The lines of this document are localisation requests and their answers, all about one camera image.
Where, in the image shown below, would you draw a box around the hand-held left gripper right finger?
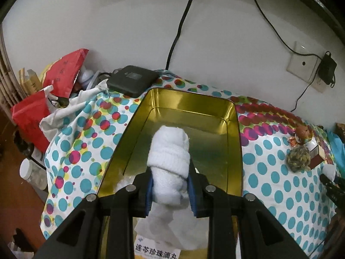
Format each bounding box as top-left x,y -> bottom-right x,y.
187,160 -> 309,259

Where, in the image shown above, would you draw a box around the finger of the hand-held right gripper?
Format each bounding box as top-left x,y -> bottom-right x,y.
325,187 -> 343,213
320,173 -> 345,192

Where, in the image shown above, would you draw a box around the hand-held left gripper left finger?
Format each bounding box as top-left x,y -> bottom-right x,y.
34,167 -> 154,259

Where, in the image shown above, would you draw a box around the white plastic bag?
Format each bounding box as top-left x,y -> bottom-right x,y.
322,163 -> 337,180

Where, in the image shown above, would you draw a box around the small brown box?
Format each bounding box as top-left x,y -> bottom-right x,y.
307,140 -> 328,169

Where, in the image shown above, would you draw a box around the white towel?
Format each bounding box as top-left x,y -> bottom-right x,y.
147,125 -> 192,205

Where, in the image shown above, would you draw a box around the camouflage fabric ball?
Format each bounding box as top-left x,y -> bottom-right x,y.
286,145 -> 312,172

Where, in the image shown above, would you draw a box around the brown toy figurine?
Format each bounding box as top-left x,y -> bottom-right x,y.
288,125 -> 314,146

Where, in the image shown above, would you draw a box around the gold metal tin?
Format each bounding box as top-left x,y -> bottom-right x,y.
96,88 -> 244,259

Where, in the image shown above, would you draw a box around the blue cloth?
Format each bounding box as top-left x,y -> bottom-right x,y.
325,129 -> 345,168

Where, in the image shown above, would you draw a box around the polka dot cloth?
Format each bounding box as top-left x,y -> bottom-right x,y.
40,70 -> 340,251

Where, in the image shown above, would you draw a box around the black power adapter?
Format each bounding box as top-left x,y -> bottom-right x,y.
317,51 -> 338,85

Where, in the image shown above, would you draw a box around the black router box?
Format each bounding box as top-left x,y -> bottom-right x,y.
107,65 -> 159,98

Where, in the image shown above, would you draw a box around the white plastic jar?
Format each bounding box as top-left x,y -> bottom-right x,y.
20,158 -> 47,191

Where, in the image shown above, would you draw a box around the white round container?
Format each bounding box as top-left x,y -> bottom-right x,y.
77,69 -> 101,89

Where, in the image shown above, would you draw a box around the red paper bag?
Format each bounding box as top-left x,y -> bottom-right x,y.
11,90 -> 53,153
42,48 -> 89,99

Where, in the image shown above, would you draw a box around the yellow cardboard boxes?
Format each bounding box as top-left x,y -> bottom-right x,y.
18,67 -> 45,96

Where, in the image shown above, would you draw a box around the beige curtain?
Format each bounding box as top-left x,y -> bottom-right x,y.
0,24 -> 27,108

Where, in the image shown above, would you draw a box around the black adapter cable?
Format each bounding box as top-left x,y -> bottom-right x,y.
290,79 -> 317,112

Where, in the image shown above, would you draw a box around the white wall socket plate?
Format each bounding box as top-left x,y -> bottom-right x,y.
286,41 -> 328,93

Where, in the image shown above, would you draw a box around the black router cable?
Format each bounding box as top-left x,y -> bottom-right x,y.
165,0 -> 212,70

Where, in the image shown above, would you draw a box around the black television cable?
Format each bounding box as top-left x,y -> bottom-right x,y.
248,0 -> 328,58

